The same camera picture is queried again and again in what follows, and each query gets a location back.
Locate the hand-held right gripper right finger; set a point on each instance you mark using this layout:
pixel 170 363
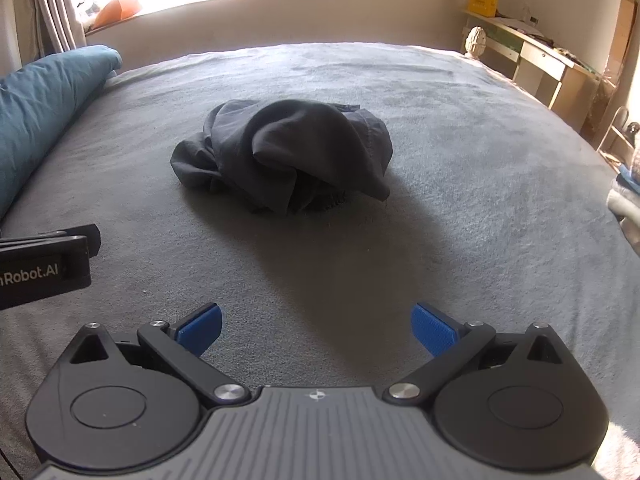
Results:
pixel 432 330

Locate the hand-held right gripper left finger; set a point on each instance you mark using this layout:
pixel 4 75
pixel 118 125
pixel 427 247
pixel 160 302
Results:
pixel 202 327

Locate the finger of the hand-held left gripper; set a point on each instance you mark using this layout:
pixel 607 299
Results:
pixel 92 240

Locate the dark grey pants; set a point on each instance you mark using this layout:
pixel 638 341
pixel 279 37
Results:
pixel 280 150

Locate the grey bed blanket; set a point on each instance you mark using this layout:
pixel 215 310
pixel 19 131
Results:
pixel 450 210

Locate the teal pillow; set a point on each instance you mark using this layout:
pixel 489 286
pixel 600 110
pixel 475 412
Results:
pixel 40 110

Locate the orange cloth bundle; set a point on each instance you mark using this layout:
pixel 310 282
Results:
pixel 117 10

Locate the stack of folded cloths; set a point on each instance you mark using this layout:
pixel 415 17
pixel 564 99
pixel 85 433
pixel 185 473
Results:
pixel 625 200

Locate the grey curtain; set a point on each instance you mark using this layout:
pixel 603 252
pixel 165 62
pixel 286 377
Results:
pixel 50 5

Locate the metal shoe rack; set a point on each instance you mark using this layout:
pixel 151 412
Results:
pixel 612 135

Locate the light wooden desk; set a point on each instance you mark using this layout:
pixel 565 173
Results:
pixel 550 65

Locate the beige carved bedpost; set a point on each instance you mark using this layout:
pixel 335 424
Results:
pixel 474 42

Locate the brown cardboard sheet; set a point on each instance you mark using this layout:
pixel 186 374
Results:
pixel 625 20

